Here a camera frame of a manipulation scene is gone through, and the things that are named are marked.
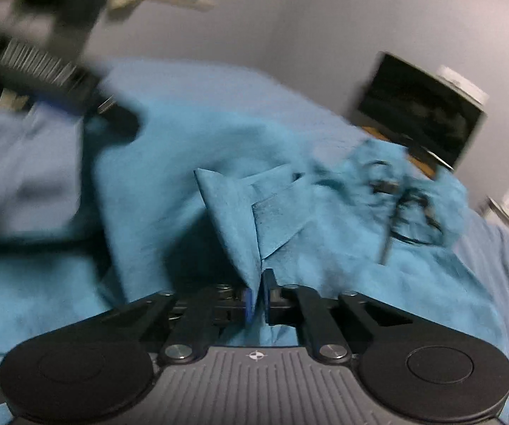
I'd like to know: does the black television screen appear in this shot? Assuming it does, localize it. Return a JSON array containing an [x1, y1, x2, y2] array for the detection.
[[355, 52, 485, 171]]

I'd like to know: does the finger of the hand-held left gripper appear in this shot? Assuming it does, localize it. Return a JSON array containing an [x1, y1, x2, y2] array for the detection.
[[83, 92, 143, 143]]

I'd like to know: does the blue bed blanket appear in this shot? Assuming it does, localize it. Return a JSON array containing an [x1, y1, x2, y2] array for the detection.
[[0, 59, 509, 425]]

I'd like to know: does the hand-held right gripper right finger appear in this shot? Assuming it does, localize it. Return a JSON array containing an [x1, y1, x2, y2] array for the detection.
[[259, 269, 415, 364]]

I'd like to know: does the white box behind television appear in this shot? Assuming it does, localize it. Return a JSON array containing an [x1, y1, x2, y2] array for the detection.
[[436, 66, 490, 106]]

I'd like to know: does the wooden television stand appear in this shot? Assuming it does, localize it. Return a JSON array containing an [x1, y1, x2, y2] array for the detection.
[[361, 125, 442, 181]]

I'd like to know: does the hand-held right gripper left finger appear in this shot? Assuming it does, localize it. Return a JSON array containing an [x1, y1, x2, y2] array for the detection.
[[100, 285, 255, 363]]

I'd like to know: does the teal garment with black drawstring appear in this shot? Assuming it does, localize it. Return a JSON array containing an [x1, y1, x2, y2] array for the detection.
[[0, 94, 509, 425]]

